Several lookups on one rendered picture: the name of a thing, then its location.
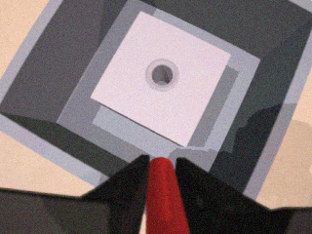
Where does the white square plate with hole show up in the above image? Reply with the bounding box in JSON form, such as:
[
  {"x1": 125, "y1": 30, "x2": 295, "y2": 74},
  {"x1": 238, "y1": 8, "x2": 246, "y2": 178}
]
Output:
[{"x1": 91, "y1": 12, "x2": 231, "y2": 147}]

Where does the red peg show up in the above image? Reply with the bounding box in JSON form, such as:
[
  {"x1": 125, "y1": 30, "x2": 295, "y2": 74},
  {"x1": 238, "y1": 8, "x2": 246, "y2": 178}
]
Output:
[{"x1": 145, "y1": 157, "x2": 189, "y2": 234}]

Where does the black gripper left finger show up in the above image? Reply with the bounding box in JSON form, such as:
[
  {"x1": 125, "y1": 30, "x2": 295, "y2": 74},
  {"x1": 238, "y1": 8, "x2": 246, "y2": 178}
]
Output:
[{"x1": 0, "y1": 155, "x2": 150, "y2": 234}]

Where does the grey open box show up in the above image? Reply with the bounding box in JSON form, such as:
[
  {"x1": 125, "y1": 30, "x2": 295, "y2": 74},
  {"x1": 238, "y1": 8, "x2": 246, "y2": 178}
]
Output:
[{"x1": 0, "y1": 0, "x2": 312, "y2": 201}]

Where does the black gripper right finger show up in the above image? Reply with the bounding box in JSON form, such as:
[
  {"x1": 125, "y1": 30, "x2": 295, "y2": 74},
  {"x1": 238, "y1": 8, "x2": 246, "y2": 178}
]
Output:
[{"x1": 175, "y1": 157, "x2": 312, "y2": 234}]

